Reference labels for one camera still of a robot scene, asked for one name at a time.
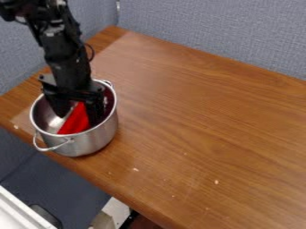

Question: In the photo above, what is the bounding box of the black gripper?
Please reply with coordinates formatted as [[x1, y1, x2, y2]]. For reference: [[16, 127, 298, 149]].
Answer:
[[38, 56, 105, 126]]

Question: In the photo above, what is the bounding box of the red block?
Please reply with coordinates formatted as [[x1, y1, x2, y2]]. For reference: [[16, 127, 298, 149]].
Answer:
[[57, 102, 89, 134]]

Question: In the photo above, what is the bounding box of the metal pot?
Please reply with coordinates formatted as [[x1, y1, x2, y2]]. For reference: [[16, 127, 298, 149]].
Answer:
[[29, 80, 119, 157]]

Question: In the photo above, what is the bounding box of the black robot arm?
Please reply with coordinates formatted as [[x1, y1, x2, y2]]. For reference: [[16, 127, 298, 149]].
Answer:
[[0, 0, 105, 126]]

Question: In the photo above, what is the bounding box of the white equipment box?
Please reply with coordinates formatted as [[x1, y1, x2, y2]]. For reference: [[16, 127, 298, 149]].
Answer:
[[0, 185, 62, 229]]

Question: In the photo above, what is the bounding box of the white table bracket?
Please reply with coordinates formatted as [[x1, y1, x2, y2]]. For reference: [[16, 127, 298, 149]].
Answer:
[[86, 197, 132, 229]]

